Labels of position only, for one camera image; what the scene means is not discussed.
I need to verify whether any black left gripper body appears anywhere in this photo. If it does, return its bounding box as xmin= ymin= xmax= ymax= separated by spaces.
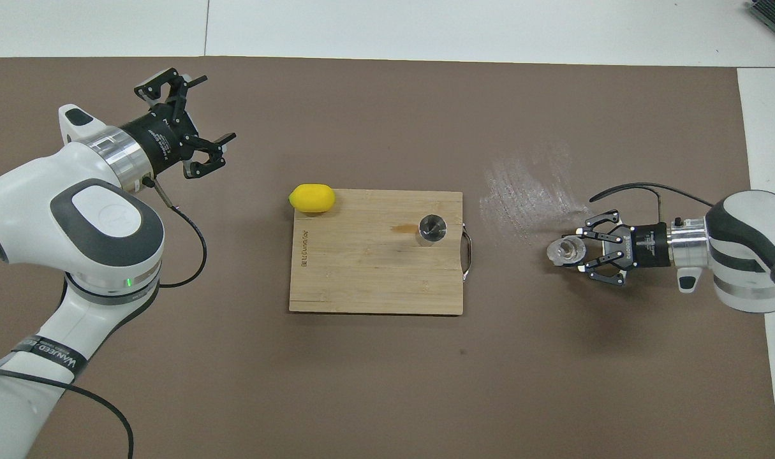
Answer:
xmin=121 ymin=105 xmax=193 ymax=176

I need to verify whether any bamboo cutting board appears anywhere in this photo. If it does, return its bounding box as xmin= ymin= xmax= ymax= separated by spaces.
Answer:
xmin=289 ymin=189 xmax=474 ymax=316

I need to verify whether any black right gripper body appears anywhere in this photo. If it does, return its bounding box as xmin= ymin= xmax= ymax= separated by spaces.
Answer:
xmin=617 ymin=223 xmax=672 ymax=268

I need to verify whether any brown table mat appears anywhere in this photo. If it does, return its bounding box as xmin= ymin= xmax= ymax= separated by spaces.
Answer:
xmin=0 ymin=56 xmax=775 ymax=459

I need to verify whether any steel cocktail jigger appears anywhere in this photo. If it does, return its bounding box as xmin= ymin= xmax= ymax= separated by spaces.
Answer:
xmin=416 ymin=215 xmax=448 ymax=247

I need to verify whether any small clear glass cup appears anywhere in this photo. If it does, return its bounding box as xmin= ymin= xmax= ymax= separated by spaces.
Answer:
xmin=546 ymin=236 xmax=586 ymax=267

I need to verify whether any yellow lemon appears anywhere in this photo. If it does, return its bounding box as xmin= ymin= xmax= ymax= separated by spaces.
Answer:
xmin=288 ymin=184 xmax=336 ymax=214

